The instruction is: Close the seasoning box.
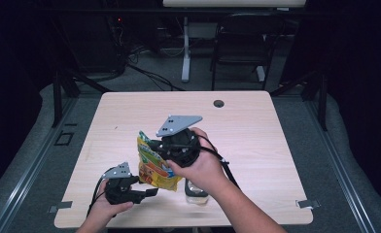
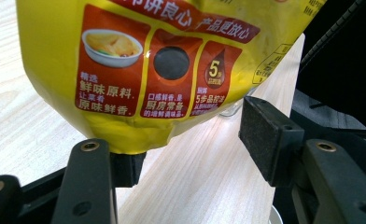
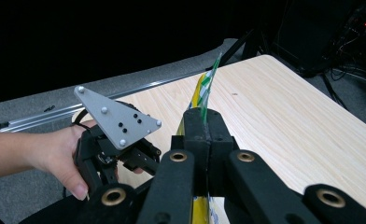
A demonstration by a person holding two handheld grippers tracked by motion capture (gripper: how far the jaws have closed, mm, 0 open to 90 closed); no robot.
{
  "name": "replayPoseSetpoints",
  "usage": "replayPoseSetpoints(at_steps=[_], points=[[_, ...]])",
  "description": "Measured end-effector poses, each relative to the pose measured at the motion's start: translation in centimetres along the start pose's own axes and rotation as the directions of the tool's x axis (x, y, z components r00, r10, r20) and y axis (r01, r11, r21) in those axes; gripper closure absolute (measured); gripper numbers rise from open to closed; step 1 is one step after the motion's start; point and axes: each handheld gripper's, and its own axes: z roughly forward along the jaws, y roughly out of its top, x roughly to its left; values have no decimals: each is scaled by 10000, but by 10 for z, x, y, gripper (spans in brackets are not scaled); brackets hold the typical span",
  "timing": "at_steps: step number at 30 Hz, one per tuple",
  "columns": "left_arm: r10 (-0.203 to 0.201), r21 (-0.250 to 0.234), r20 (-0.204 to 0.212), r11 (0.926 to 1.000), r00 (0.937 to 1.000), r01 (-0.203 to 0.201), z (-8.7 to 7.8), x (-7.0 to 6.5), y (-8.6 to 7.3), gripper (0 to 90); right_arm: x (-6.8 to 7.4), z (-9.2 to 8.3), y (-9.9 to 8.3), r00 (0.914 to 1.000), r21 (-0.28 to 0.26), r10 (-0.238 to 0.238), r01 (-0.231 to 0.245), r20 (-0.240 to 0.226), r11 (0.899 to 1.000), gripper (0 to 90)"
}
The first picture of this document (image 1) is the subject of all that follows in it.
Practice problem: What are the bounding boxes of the yellow snack pouch green cap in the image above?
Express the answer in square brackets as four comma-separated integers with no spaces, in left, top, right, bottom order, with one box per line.
[136,129,184,192]

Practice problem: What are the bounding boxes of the left hand-held gripper black cable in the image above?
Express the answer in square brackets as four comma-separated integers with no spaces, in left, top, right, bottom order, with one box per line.
[86,167,116,218]

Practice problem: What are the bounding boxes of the person's left hand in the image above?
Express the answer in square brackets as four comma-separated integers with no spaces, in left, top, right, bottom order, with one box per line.
[87,179,135,228]

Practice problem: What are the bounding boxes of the black horizontal bar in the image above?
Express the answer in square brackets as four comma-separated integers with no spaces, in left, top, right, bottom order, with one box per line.
[38,7,342,16]

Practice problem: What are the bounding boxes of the person's right hand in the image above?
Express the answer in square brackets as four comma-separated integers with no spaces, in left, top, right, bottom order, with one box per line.
[166,126,229,196]

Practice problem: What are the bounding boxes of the black folding chair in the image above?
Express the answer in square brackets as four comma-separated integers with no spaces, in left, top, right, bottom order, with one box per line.
[210,13,286,92]

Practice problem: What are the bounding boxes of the aluminium floor rail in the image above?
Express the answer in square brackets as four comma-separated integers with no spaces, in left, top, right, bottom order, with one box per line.
[304,96,378,233]
[0,96,80,233]

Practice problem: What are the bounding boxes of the white desk leg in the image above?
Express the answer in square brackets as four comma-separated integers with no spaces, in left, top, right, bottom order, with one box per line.
[181,16,192,83]

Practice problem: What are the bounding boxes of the black floor cables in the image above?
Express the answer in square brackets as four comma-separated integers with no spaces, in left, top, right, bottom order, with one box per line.
[125,62,187,92]

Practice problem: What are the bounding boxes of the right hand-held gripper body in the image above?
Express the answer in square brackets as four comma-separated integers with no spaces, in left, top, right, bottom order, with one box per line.
[155,115,204,169]

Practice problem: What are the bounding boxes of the white desk foot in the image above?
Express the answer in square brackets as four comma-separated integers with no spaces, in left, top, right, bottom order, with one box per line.
[255,65,267,83]

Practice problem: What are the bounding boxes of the grey tape piece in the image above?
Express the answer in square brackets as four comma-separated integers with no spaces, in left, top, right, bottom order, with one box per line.
[294,198,322,210]
[48,200,74,215]

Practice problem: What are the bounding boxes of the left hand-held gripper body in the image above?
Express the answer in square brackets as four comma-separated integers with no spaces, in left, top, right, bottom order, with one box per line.
[101,161,148,206]

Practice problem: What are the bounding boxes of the right hand-held gripper black cable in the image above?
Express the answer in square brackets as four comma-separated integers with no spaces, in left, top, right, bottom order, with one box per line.
[195,133,242,190]

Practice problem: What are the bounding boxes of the dark computer tower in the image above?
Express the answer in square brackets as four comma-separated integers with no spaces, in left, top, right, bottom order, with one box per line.
[61,13,126,75]

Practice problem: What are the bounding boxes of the hand-held gripper black cable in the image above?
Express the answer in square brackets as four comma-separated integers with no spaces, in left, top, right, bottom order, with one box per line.
[195,133,242,190]
[86,167,116,218]

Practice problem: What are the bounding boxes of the black metal stand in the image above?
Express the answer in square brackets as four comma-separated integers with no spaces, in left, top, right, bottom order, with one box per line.
[50,63,113,128]
[269,69,329,132]

